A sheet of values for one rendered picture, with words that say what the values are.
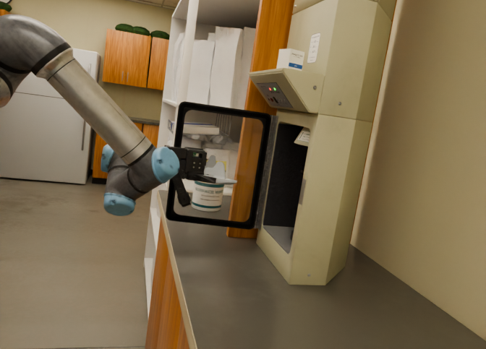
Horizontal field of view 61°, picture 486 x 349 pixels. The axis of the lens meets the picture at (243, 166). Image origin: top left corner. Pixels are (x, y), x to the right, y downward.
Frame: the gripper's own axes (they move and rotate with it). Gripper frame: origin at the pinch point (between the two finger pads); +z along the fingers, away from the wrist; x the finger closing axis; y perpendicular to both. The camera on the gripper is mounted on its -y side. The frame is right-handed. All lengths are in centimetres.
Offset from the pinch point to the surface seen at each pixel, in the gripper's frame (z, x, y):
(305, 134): 19.5, -1.6, 15.7
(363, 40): 26, -14, 42
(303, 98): 12.0, -13.8, 25.0
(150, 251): -4, 211, -105
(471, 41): 60, -12, 48
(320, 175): 20.5, -13.6, 5.7
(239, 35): 21, 113, 59
